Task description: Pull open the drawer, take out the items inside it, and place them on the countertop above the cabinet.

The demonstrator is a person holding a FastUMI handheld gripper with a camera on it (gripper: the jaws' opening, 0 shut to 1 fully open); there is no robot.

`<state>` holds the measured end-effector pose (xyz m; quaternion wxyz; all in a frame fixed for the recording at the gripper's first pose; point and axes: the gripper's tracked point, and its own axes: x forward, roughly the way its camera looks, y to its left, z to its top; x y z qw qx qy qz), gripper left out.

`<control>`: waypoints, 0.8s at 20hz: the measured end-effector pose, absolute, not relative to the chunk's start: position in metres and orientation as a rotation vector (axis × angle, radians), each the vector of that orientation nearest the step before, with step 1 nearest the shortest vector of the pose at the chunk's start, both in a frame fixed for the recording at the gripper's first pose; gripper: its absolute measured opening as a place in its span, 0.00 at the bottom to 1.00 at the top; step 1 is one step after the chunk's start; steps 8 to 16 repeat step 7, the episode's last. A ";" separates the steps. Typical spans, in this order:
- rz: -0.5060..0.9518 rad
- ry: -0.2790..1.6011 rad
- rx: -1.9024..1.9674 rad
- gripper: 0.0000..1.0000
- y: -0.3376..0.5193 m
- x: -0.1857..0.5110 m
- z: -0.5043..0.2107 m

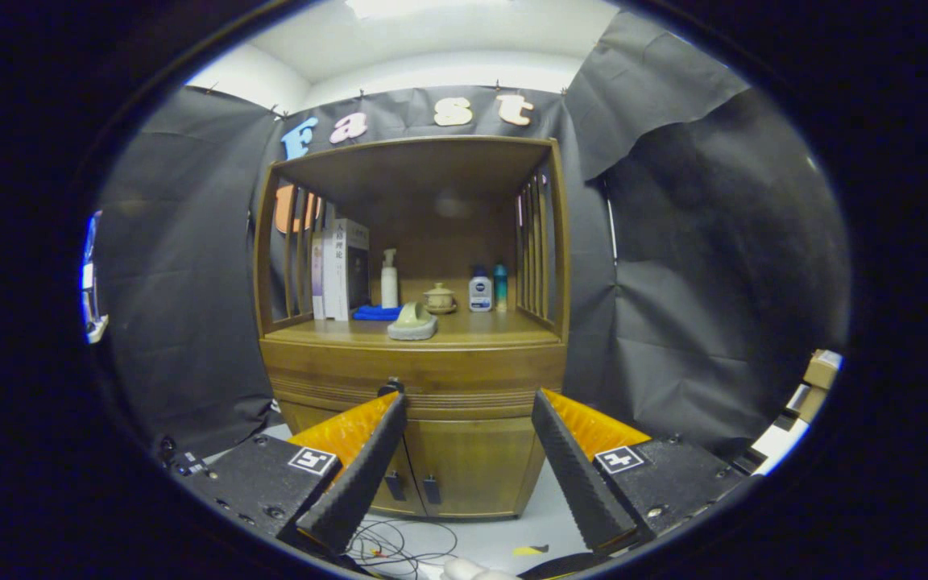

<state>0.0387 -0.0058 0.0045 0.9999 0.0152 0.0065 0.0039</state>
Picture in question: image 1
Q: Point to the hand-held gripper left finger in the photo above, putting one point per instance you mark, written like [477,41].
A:
[363,483]

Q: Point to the teal bottle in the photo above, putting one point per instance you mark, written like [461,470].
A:
[500,288]

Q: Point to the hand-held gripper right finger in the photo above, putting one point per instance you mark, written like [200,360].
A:
[581,483]

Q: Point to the beige lidded teacup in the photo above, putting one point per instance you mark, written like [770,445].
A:
[440,300]

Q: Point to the ceiling light panel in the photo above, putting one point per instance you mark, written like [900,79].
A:
[424,6]

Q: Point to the blue cloth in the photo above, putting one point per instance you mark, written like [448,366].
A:
[371,313]

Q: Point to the white board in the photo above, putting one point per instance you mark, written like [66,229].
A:
[778,445]

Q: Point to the black drawer knob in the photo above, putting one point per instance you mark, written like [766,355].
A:
[390,387]

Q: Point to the wooden countertop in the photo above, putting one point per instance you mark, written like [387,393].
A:
[496,329]

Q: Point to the black power strip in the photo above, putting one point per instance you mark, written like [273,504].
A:
[190,465]

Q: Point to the white pump bottle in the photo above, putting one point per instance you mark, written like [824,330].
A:
[389,288]

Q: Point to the wooden cabinet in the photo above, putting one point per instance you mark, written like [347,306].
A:
[424,161]

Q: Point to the white bluish device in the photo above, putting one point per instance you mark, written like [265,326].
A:
[93,326]

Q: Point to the yellow tape piece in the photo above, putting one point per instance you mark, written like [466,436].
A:
[524,551]

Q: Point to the wooden cabinet door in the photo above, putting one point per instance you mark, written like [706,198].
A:
[476,463]
[307,412]

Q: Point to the white book dark portrait cover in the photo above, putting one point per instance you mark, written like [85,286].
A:
[335,270]

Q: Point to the wooden drawer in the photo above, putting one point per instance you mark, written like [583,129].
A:
[480,366]

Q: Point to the pale purple book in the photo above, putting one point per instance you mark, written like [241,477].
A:
[318,274]

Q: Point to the white lotion bottle blue cap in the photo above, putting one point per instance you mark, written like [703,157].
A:
[480,296]

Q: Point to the black backdrop cloth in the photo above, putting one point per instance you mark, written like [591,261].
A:
[190,282]

